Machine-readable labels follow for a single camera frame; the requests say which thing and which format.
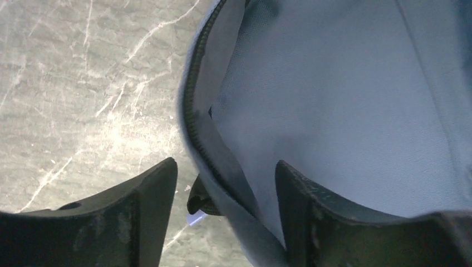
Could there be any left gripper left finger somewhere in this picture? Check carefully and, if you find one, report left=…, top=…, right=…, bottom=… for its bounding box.
left=1, top=158, right=178, bottom=267

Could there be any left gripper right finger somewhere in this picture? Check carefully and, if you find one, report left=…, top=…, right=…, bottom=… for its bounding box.
left=275, top=161, right=471, bottom=266

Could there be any blue-grey backpack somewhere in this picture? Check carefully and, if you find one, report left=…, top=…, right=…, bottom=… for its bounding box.
left=179, top=1, right=471, bottom=266

